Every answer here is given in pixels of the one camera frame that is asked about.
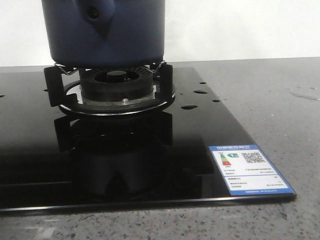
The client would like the dark blue cooking pot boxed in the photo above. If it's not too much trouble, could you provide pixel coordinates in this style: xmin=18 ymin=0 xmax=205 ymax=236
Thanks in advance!
xmin=42 ymin=0 xmax=166 ymax=69

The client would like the black glass gas cooktop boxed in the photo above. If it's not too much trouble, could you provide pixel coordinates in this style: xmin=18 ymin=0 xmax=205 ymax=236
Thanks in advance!
xmin=0 ymin=68 xmax=296 ymax=215

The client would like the black gas burner head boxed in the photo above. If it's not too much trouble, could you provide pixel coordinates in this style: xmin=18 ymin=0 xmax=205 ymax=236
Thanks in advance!
xmin=80 ymin=67 xmax=153 ymax=102

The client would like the chrome wire pot reducer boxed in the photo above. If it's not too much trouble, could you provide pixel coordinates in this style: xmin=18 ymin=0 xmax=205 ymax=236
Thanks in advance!
xmin=54 ymin=60 xmax=167 ymax=76

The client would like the black pan support grate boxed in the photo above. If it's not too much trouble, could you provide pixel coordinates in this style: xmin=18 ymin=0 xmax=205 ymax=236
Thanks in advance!
xmin=44 ymin=64 xmax=175 ymax=117

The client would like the blue energy rating label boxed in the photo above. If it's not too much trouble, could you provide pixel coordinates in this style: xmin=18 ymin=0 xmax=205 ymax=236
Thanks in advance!
xmin=209 ymin=144 xmax=294 ymax=196

